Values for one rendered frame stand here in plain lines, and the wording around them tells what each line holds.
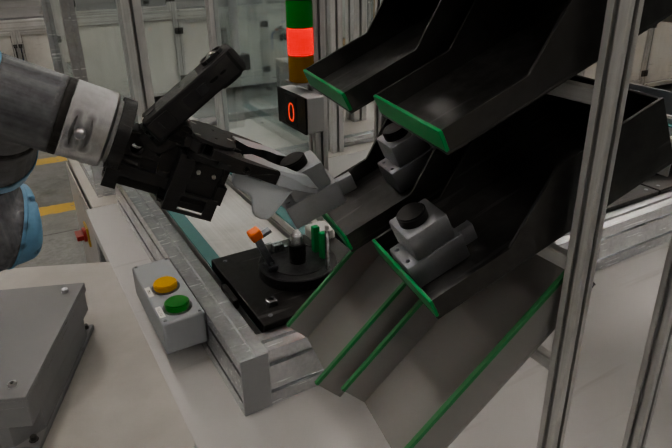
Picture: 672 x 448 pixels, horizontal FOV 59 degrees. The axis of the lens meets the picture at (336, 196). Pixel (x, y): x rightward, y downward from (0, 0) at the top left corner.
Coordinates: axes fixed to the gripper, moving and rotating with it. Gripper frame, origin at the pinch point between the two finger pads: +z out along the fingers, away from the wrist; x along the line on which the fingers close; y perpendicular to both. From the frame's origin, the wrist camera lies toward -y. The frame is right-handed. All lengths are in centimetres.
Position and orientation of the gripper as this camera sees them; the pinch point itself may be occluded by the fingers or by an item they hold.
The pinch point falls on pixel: (303, 172)
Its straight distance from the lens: 66.0
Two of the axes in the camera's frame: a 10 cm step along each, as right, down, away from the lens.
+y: -4.0, 8.8, 2.5
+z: 8.6, 2.8, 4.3
